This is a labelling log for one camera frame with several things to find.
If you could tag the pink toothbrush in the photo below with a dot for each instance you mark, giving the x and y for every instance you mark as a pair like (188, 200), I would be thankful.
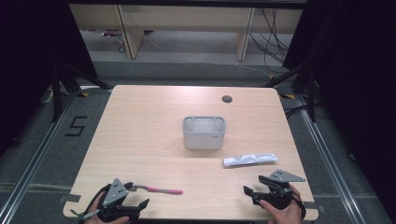
(162, 189)

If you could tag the white toothpaste tube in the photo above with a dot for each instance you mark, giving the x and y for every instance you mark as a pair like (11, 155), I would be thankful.
(249, 160)

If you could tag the grey tape piece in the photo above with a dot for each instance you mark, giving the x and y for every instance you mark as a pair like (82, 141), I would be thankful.
(70, 198)
(314, 207)

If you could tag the aluminium floor rail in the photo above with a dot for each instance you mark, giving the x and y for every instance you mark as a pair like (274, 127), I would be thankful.
(330, 161)
(34, 155)

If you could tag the pink item under desk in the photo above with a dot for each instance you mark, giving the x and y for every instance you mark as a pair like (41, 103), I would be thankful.
(112, 33)

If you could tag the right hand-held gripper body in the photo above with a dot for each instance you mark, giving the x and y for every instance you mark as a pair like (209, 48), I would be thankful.
(278, 193)

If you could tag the light wooden desk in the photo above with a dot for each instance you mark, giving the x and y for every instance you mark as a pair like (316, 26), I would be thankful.
(186, 18)

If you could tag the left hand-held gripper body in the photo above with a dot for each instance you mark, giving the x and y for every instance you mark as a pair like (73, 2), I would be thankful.
(115, 193)

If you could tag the person's right hand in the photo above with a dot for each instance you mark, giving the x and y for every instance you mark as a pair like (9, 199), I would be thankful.
(285, 214)

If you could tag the black metal stand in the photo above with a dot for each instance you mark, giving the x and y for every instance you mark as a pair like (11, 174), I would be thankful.
(311, 93)
(56, 93)

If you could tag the white toothbrush holder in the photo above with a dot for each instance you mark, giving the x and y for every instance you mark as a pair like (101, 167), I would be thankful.
(204, 140)

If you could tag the person's left hand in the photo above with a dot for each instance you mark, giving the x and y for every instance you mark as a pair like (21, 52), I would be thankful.
(99, 202)

